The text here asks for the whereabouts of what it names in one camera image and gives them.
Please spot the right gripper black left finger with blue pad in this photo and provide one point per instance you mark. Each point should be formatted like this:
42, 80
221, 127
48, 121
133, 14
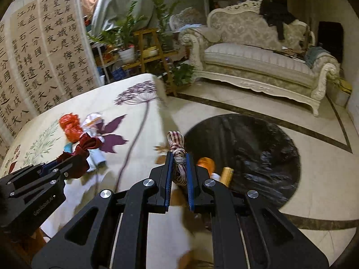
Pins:
111, 230

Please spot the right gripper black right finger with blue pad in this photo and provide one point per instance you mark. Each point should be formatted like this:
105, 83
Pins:
247, 231

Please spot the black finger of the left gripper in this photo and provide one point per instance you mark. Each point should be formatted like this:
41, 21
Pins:
8, 191

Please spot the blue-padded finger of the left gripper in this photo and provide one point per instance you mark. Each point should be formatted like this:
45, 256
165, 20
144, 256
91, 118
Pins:
33, 174

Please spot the dark red wrapper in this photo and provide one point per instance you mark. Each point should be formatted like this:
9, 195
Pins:
78, 158

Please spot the white blue tube packaging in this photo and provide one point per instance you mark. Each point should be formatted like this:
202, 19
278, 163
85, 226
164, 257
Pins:
89, 125

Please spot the orange plastic wrapper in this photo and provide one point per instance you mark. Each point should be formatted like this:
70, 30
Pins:
208, 164

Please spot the orange-red plastic wrapper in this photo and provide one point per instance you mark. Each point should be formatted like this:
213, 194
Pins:
70, 124

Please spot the yellow tube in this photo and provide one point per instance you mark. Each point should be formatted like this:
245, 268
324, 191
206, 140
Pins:
226, 176

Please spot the black bag lined trash bin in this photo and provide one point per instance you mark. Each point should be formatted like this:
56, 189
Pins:
264, 158

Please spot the floral cream tablecloth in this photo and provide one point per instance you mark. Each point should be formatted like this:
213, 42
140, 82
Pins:
134, 122

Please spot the calligraphy folding screen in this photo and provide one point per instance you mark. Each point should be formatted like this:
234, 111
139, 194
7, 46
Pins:
45, 60

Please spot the potted plant white pot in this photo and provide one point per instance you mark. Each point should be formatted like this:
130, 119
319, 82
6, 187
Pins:
120, 37

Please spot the wooden plant stand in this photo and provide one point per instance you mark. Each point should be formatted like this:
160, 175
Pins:
145, 56

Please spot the small leafy floor plant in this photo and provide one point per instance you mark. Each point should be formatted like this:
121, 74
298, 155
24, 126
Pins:
182, 74

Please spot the white storage box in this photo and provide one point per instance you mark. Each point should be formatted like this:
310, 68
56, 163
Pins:
337, 96

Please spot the tall green potted plant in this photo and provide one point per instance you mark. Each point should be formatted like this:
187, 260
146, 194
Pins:
163, 13

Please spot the grey-green curtain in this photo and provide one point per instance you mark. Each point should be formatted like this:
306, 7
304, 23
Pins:
108, 12

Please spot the ornate white grey sofa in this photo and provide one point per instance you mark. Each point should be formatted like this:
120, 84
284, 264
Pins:
238, 47

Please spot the teal blanket on armrest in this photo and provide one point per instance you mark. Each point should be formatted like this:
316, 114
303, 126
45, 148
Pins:
312, 54

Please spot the ornate grey armchair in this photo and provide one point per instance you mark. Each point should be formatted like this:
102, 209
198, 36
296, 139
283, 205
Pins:
188, 16

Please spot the black suitcase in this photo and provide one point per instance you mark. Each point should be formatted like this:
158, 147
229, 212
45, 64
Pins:
331, 38

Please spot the black jacket on sofa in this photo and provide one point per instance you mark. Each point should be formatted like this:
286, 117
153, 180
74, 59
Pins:
276, 16

